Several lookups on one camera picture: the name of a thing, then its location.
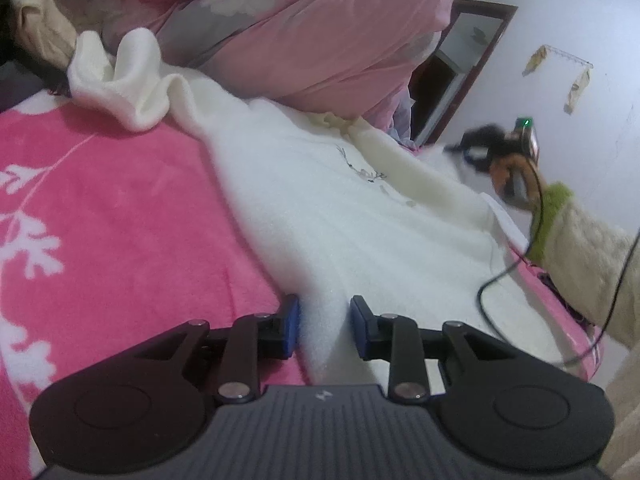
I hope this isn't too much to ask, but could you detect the dark door frame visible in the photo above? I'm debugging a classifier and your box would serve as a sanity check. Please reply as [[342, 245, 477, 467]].
[[410, 0, 518, 146]]

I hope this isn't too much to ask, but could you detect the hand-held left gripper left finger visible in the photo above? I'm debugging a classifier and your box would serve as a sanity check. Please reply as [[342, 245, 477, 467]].
[[132, 295, 302, 403]]

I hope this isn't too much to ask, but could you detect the person's right hand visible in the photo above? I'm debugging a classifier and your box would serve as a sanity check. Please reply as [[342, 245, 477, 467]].
[[490, 154, 528, 197]]

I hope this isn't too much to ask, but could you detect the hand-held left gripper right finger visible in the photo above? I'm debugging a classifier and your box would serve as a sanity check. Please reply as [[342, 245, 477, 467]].
[[350, 295, 506, 403]]

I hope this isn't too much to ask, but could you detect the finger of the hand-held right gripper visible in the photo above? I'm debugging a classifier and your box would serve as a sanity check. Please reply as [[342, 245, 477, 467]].
[[462, 124, 508, 150], [445, 144, 495, 173]]

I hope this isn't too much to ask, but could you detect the pink floral quilt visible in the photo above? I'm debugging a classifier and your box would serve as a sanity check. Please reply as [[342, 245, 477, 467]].
[[45, 0, 458, 128]]

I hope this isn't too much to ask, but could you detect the beige folded garment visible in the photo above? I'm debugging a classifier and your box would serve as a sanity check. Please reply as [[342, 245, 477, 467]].
[[10, 0, 78, 68]]

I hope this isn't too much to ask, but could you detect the beige hanging bag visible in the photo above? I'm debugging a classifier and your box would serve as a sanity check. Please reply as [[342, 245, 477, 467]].
[[522, 45, 548, 77], [564, 69, 592, 113]]

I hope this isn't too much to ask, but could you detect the white fleece sweater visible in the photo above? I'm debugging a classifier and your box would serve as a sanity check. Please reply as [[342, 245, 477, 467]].
[[66, 27, 601, 386]]

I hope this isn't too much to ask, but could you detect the black cable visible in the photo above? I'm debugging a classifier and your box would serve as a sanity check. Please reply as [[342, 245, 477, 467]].
[[477, 165, 640, 367]]

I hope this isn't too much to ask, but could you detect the pink floral bed blanket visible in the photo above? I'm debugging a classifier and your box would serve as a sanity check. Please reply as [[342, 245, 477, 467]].
[[0, 95, 606, 480]]

